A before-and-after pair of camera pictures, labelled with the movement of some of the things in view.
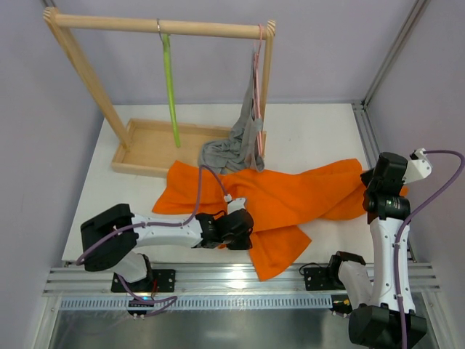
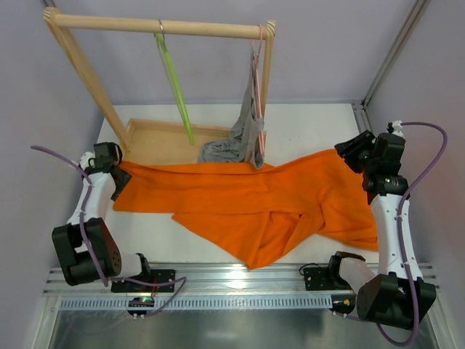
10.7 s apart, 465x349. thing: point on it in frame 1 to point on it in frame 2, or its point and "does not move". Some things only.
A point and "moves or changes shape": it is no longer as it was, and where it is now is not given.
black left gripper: (241, 233) to (120, 180)
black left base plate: (155, 281) does not move
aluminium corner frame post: (361, 107) does not move
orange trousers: (282, 204) moves or changes shape
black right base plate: (326, 278) does not move
